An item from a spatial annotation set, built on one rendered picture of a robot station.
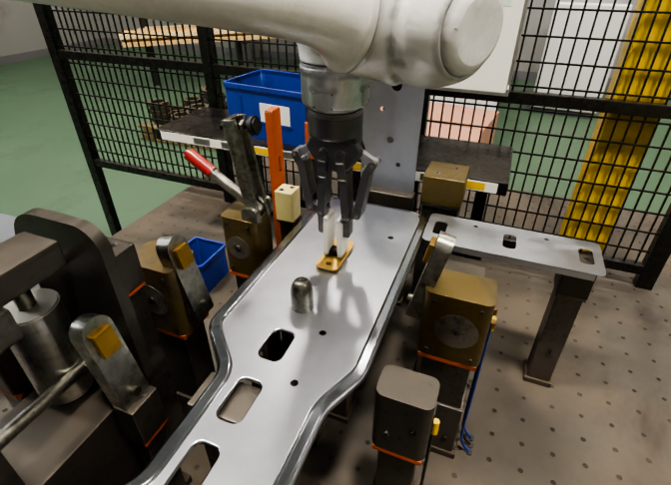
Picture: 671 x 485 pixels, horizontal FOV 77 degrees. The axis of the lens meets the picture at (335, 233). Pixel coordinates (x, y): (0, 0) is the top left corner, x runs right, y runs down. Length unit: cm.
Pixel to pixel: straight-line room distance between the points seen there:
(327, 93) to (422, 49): 21
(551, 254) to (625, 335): 43
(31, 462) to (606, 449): 85
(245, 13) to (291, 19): 3
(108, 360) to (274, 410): 18
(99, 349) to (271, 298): 23
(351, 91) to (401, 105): 31
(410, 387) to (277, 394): 16
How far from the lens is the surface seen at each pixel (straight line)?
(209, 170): 73
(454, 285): 60
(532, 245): 80
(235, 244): 75
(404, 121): 85
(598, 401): 101
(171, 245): 59
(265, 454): 48
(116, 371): 54
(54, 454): 60
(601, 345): 113
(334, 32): 37
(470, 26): 36
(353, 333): 57
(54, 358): 57
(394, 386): 54
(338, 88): 54
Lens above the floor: 141
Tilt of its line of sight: 33 degrees down
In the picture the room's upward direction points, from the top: straight up
